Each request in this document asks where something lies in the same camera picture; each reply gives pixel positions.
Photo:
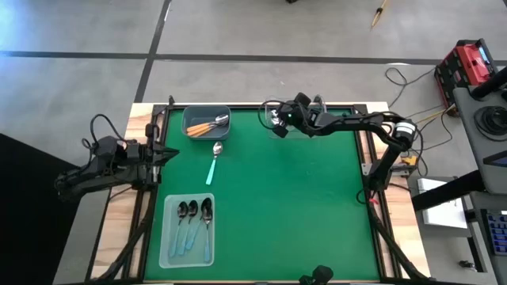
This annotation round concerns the wooden stick with black tip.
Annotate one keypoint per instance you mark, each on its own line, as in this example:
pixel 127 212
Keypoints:
pixel 378 16

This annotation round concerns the frosted white plastic bin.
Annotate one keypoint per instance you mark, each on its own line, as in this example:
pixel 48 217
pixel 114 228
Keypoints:
pixel 166 225

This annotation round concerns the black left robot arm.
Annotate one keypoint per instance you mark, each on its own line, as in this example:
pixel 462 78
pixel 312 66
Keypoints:
pixel 91 176

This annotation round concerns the black bar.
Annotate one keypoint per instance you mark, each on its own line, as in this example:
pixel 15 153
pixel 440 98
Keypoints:
pixel 447 194

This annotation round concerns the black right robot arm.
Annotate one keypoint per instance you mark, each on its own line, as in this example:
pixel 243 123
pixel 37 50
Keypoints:
pixel 356 120

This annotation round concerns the dark tablet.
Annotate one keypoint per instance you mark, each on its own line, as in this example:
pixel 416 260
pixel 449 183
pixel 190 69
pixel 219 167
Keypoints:
pixel 500 160

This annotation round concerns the clear plastic bin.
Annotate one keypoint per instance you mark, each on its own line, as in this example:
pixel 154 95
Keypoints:
pixel 269 103

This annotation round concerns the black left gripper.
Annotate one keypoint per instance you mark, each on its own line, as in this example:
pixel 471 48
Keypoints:
pixel 138 158

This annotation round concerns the black table frame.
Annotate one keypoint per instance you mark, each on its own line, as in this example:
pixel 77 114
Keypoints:
pixel 245 105

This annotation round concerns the small black connector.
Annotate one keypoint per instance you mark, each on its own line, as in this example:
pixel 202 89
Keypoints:
pixel 467 264

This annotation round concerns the yellow and black plug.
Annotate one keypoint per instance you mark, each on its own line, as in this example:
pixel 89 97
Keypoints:
pixel 410 161

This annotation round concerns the gray cart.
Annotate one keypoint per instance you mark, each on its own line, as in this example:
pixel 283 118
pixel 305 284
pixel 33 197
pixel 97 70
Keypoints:
pixel 465 126

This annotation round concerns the green table mat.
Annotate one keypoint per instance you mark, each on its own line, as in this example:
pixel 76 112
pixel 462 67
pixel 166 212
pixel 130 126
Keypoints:
pixel 277 198

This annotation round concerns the red and black tool case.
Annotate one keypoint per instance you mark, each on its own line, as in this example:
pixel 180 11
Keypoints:
pixel 467 63

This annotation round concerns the black floor mat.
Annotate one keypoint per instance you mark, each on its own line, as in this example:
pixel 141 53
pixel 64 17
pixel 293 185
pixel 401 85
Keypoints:
pixel 35 237

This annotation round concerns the black tube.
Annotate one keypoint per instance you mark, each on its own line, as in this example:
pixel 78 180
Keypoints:
pixel 489 85

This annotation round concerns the gray-blue plastic bin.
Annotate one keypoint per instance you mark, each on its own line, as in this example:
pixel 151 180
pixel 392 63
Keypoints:
pixel 206 112

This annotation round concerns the black diagonal frame strut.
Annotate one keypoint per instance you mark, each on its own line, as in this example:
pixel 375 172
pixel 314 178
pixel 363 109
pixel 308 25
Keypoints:
pixel 400 253
pixel 122 253

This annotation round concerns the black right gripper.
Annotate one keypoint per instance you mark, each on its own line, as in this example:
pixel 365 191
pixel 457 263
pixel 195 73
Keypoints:
pixel 297 116

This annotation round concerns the keypad with blue keys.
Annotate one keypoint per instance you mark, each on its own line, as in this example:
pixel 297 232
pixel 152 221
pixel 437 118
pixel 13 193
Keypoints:
pixel 498 233

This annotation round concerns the white box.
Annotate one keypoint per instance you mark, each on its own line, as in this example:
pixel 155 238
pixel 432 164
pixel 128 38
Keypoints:
pixel 439 217

